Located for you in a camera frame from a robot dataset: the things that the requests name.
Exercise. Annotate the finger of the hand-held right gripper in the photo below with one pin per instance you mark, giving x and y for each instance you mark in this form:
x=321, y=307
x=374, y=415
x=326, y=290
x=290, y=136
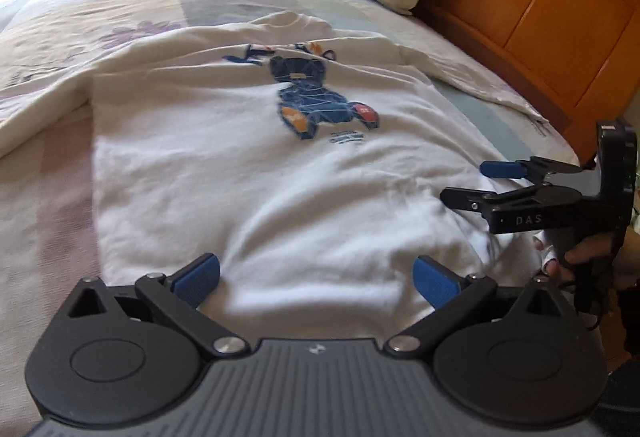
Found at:
x=460, y=198
x=500, y=169

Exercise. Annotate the person's right hand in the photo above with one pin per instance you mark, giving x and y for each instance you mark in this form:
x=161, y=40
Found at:
x=585, y=253

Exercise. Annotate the wooden bed headboard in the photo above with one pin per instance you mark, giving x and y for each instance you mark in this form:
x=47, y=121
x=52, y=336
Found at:
x=550, y=7

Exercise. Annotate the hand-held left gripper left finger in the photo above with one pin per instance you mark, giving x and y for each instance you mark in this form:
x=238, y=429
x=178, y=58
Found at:
x=197, y=279

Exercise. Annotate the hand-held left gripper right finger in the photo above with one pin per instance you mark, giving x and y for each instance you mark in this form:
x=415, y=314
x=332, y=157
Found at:
x=435, y=282

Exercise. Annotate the white printed sweatshirt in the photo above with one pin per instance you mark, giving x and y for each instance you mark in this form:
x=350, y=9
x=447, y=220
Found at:
x=200, y=167

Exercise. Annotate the patchwork floral bed sheet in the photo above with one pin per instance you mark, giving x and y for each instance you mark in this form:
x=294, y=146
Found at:
x=45, y=292

